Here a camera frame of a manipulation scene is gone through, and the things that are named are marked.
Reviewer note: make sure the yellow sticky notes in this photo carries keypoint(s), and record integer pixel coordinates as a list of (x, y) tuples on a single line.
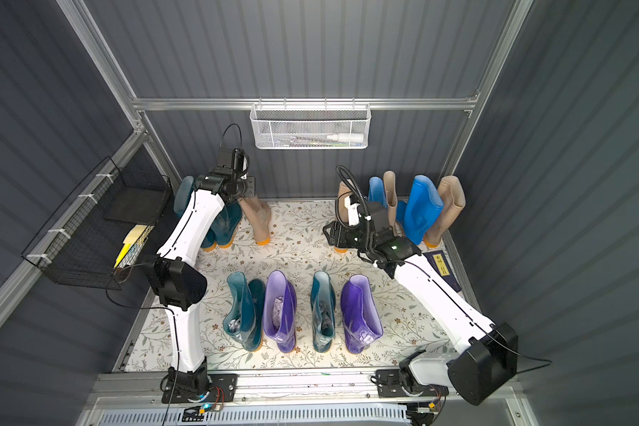
[(133, 245)]

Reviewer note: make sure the blue boot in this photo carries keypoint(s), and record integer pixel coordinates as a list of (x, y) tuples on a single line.
[(376, 194), (423, 208)]

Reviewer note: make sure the beige boot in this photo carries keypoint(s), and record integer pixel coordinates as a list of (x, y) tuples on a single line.
[(454, 200), (392, 201), (259, 214), (344, 193)]

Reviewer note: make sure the white tube in basket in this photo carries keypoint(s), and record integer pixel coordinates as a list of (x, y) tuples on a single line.
[(346, 138)]

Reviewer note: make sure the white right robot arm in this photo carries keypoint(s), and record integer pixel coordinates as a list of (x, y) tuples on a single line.
[(487, 353)]

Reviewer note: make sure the black wire wall basket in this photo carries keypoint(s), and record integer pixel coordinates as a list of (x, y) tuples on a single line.
[(79, 244)]

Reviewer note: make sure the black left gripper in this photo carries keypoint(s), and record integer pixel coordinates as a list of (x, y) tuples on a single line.
[(234, 188)]

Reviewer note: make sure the purple boot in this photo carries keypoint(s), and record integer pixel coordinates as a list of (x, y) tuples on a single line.
[(279, 314), (362, 325)]

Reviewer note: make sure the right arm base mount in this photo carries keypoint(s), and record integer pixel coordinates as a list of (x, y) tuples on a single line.
[(400, 382)]

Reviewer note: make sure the dark blue book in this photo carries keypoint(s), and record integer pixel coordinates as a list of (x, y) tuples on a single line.
[(439, 262)]

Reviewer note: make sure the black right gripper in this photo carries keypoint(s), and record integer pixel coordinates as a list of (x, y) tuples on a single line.
[(338, 234)]

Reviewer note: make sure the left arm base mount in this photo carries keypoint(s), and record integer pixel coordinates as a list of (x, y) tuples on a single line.
[(182, 388)]

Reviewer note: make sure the white wire mesh basket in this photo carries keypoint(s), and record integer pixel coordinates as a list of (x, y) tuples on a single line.
[(296, 126)]

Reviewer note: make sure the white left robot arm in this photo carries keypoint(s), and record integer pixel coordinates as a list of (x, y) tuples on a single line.
[(209, 212)]

